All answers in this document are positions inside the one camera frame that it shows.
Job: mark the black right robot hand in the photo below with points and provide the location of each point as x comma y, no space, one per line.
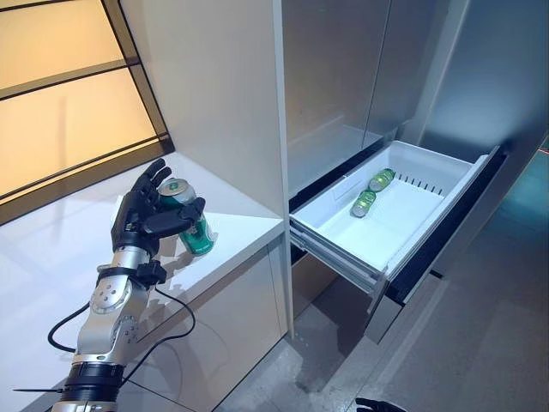
371,405

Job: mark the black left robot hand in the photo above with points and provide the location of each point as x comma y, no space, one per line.
133,214

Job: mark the green drink can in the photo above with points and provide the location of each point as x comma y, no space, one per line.
381,179
363,204
199,240

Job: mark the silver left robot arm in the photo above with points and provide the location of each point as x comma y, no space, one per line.
107,300

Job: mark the white fridge drawer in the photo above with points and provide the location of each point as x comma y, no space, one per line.
386,232

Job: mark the stainless steel fridge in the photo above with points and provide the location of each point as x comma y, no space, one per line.
326,86

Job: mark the white built-in cabinet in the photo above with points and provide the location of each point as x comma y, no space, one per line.
206,86

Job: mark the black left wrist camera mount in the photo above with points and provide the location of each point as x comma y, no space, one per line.
152,272

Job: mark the amber window with dark frame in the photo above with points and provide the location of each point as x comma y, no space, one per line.
64,43

